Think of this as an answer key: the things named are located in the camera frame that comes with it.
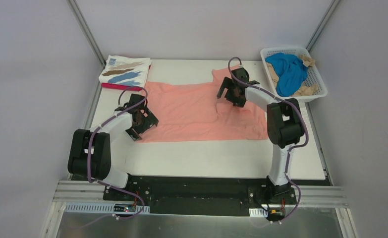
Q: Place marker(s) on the left aluminium frame post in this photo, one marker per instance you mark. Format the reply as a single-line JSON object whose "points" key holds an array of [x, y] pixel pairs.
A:
{"points": [[75, 9]]}

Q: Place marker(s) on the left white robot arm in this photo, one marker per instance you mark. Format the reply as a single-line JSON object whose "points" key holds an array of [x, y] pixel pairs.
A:
{"points": [[90, 152]]}

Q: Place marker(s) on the beige t shirt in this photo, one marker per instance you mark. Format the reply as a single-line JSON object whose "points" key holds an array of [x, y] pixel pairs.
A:
{"points": [[304, 90]]}

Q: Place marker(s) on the blue t shirt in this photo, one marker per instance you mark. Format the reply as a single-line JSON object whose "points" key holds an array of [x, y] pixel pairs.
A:
{"points": [[291, 72]]}

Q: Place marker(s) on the controller board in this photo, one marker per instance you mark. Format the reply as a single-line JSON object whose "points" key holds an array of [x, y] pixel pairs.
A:
{"points": [[275, 215], [124, 208]]}

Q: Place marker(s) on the white plastic basket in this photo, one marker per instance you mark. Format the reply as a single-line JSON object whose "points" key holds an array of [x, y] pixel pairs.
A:
{"points": [[313, 74]]}

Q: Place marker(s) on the right controller board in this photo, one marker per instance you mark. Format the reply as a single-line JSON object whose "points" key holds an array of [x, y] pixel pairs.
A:
{"points": [[275, 215]]}

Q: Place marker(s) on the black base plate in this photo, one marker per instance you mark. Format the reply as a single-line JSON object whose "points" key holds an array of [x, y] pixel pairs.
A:
{"points": [[231, 197]]}

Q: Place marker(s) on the left controller board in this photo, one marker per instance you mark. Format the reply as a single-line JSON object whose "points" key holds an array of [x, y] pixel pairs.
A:
{"points": [[124, 208]]}

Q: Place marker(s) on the aluminium frame post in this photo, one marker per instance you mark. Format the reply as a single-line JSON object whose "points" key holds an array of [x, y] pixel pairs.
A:
{"points": [[75, 9], [322, 24]]}

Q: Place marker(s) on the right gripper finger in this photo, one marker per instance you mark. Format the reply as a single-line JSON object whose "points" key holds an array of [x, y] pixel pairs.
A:
{"points": [[253, 82], [226, 84]]}

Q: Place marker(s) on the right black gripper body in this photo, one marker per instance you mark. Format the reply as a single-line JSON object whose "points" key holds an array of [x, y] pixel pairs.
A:
{"points": [[230, 90]]}

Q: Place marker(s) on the right aluminium frame post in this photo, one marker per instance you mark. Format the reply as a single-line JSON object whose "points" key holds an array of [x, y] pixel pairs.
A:
{"points": [[322, 24]]}

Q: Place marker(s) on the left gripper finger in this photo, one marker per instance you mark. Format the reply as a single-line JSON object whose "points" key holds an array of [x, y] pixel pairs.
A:
{"points": [[150, 121], [134, 135]]}

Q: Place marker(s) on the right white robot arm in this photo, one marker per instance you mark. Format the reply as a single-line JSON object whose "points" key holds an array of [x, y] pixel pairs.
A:
{"points": [[285, 128]]}

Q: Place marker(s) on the pink t shirt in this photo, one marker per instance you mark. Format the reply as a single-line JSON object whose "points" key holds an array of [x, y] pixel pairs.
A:
{"points": [[194, 113]]}

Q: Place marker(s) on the folded white printed t shirt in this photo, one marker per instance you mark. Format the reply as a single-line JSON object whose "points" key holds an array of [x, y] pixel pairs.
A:
{"points": [[121, 62]]}

